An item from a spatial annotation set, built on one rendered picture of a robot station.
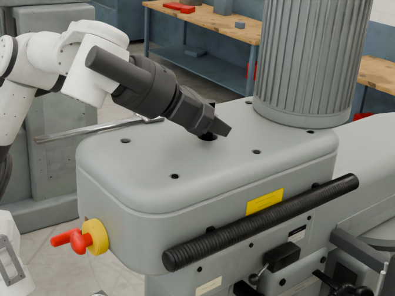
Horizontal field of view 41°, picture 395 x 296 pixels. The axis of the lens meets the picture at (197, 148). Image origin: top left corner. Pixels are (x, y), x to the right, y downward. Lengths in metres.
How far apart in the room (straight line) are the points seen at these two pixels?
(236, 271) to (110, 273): 2.61
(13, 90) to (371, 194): 0.81
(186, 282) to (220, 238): 0.12
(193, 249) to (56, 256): 2.97
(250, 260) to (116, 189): 0.32
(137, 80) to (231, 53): 6.45
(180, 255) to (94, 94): 0.27
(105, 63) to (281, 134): 0.38
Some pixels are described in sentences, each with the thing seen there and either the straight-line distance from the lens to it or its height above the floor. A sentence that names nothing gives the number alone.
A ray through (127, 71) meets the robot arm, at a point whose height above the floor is 2.05.
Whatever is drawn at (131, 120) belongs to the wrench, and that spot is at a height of 1.90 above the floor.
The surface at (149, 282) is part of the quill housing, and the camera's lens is 1.10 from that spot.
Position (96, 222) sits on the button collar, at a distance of 0.88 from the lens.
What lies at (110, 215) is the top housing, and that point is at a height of 1.82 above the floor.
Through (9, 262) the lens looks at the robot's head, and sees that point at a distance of 1.05.
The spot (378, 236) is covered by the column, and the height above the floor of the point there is 1.56.
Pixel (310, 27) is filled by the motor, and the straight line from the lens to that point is 0.96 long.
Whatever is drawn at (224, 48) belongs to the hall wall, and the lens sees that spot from 7.31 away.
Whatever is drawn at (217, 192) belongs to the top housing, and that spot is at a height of 1.86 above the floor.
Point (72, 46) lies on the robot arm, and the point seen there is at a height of 2.05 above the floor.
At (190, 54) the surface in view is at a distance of 7.28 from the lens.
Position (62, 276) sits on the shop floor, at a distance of 3.57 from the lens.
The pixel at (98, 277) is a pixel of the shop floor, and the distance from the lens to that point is 3.53.
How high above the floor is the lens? 2.29
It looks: 26 degrees down
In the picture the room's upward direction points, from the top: 4 degrees clockwise
